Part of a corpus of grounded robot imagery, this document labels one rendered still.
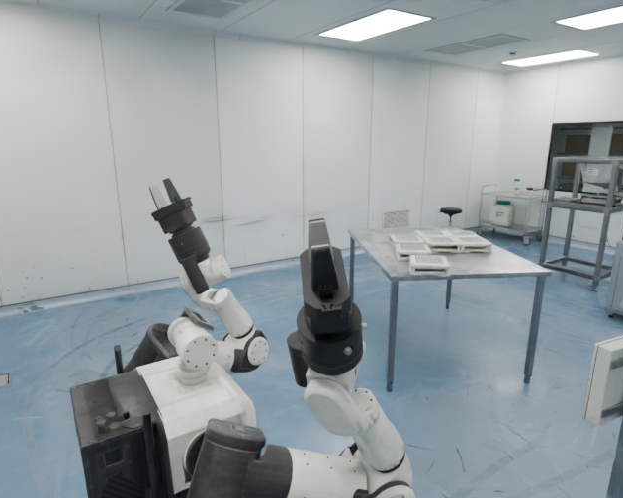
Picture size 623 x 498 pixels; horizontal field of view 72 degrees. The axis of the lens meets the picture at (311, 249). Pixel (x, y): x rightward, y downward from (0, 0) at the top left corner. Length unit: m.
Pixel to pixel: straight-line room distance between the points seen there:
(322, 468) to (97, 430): 0.37
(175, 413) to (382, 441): 0.35
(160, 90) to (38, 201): 1.70
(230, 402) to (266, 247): 5.04
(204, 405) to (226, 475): 0.16
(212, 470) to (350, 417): 0.22
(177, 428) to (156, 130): 4.56
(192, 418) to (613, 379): 1.26
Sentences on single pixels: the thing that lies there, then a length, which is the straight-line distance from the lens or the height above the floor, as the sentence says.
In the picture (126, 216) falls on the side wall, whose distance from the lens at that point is 5.17.
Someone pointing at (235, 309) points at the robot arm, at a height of 1.26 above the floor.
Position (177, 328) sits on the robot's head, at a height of 1.35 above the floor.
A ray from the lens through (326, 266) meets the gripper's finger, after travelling 0.48.
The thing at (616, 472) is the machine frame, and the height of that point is 0.65.
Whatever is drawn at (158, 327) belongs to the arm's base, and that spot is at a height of 1.27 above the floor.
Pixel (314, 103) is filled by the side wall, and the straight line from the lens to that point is 6.05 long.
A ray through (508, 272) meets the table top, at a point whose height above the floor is 0.86.
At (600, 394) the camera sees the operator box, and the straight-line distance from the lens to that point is 1.64.
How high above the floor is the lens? 1.70
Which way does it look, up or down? 14 degrees down
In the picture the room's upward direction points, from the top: straight up
